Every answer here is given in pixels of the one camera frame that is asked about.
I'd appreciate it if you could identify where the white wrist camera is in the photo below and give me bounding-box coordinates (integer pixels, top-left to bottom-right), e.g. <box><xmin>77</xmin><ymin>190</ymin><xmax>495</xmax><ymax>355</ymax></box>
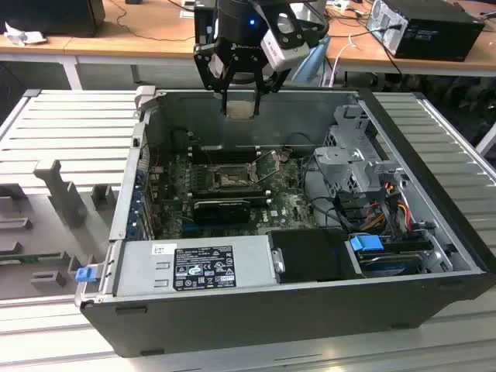
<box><xmin>260</xmin><ymin>10</ymin><xmax>312</xmax><ymax>73</ymax></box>

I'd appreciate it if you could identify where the grey parts rack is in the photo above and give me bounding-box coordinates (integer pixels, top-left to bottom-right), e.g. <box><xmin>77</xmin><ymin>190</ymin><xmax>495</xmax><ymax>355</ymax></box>
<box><xmin>0</xmin><ymin>158</ymin><xmax>122</xmax><ymax>298</ymax></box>

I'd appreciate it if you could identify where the green motherboard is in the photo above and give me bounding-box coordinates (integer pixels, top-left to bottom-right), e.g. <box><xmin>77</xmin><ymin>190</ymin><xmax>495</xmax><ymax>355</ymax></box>
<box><xmin>149</xmin><ymin>146</ymin><xmax>325</xmax><ymax>239</ymax></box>

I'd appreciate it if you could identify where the black ram slot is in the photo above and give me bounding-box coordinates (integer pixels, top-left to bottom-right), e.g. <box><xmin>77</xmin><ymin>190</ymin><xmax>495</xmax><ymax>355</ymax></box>
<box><xmin>191</xmin><ymin>153</ymin><xmax>257</xmax><ymax>165</ymax></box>
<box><xmin>188</xmin><ymin>186</ymin><xmax>265</xmax><ymax>197</ymax></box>
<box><xmin>189</xmin><ymin>143</ymin><xmax>260</xmax><ymax>156</ymax></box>
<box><xmin>189</xmin><ymin>192</ymin><xmax>271</xmax><ymax>206</ymax></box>

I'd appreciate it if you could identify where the pale blue teach pendant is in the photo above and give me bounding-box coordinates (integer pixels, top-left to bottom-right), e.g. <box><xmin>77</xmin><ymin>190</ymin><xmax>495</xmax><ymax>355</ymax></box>
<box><xmin>290</xmin><ymin>36</ymin><xmax>331</xmax><ymax>84</ymax></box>

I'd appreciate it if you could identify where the wooden desk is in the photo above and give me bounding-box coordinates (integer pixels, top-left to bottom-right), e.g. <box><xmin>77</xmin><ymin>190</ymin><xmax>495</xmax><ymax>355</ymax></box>
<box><xmin>324</xmin><ymin>0</ymin><xmax>496</xmax><ymax>78</ymax></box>
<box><xmin>0</xmin><ymin>0</ymin><xmax>197</xmax><ymax>91</ymax></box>

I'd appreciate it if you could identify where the grey power supply unit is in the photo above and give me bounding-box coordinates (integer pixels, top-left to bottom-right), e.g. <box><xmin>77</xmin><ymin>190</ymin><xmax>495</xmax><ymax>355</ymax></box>
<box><xmin>114</xmin><ymin>235</ymin><xmax>281</xmax><ymax>299</ymax></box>

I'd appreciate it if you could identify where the black open pc case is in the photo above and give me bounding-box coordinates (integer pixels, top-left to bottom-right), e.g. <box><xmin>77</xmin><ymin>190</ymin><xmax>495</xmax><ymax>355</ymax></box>
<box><xmin>73</xmin><ymin>85</ymin><xmax>492</xmax><ymax>360</ymax></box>

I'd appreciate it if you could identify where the crumpled white paper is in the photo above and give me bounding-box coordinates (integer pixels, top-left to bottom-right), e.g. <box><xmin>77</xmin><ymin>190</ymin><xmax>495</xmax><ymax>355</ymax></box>
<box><xmin>2</xmin><ymin>21</ymin><xmax>48</xmax><ymax>47</ymax></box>

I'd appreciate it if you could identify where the hard disk in blue carrier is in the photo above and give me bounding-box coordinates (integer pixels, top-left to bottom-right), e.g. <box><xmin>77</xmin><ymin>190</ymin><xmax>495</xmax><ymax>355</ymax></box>
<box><xmin>347</xmin><ymin>232</ymin><xmax>427</xmax><ymax>279</ymax></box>

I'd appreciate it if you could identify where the grey case corner latch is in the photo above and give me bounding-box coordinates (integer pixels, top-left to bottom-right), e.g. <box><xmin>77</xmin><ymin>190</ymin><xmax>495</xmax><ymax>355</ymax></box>
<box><xmin>134</xmin><ymin>85</ymin><xmax>157</xmax><ymax>114</ymax></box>

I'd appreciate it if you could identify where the cpu socket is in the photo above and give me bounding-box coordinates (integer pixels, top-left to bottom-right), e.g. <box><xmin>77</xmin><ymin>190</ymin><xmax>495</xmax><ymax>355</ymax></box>
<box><xmin>208</xmin><ymin>165</ymin><xmax>251</xmax><ymax>191</ymax></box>

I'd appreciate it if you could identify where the multicolour power wire bundle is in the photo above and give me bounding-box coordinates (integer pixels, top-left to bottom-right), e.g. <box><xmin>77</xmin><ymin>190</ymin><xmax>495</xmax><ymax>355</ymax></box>
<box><xmin>358</xmin><ymin>199</ymin><xmax>414</xmax><ymax>236</ymax></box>

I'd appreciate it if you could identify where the small black computer box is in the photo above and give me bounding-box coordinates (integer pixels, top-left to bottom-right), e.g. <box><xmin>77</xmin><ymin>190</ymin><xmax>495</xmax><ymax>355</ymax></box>
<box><xmin>193</xmin><ymin>2</ymin><xmax>219</xmax><ymax>47</ymax></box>

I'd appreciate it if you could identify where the square cpu chip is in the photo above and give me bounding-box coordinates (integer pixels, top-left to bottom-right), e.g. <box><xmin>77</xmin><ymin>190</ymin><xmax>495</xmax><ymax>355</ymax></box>
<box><xmin>226</xmin><ymin>100</ymin><xmax>255</xmax><ymax>119</ymax></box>

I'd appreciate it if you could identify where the green ram stick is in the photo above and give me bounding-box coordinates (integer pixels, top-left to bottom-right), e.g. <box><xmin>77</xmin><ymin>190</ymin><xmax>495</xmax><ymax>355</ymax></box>
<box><xmin>0</xmin><ymin>251</ymin><xmax>66</xmax><ymax>267</ymax></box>

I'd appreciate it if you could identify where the large black computer case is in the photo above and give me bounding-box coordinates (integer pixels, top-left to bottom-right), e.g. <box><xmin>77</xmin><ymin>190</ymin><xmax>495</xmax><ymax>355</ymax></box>
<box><xmin>0</xmin><ymin>0</ymin><xmax>106</xmax><ymax>39</ymax></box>

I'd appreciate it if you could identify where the black plastic shroud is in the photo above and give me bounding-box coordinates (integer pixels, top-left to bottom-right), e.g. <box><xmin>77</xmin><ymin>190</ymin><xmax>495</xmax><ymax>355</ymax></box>
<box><xmin>267</xmin><ymin>228</ymin><xmax>367</xmax><ymax>284</ymax></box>

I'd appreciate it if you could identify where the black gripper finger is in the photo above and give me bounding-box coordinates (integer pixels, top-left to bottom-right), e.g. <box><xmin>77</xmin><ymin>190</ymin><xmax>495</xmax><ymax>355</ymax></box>
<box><xmin>250</xmin><ymin>57</ymin><xmax>268</xmax><ymax>117</ymax></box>
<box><xmin>219</xmin><ymin>57</ymin><xmax>238</xmax><ymax>117</ymax></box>

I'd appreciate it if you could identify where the grey metal drive cage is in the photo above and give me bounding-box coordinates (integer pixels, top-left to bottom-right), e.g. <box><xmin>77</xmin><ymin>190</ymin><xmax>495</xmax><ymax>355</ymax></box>
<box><xmin>312</xmin><ymin>102</ymin><xmax>408</xmax><ymax>195</ymax></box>

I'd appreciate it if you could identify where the black drive connector block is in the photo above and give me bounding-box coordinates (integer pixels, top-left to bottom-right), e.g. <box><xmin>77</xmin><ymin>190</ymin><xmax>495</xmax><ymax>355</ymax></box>
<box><xmin>335</xmin><ymin>191</ymin><xmax>375</xmax><ymax>222</ymax></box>

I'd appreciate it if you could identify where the white cable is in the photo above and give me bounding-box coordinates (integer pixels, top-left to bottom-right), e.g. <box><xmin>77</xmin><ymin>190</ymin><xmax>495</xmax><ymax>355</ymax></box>
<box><xmin>322</xmin><ymin>33</ymin><xmax>360</xmax><ymax>88</ymax></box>

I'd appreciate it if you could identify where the black pc tower silver back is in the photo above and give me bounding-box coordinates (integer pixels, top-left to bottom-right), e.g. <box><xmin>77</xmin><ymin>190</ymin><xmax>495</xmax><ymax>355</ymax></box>
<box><xmin>366</xmin><ymin>0</ymin><xmax>487</xmax><ymax>63</ymax></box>

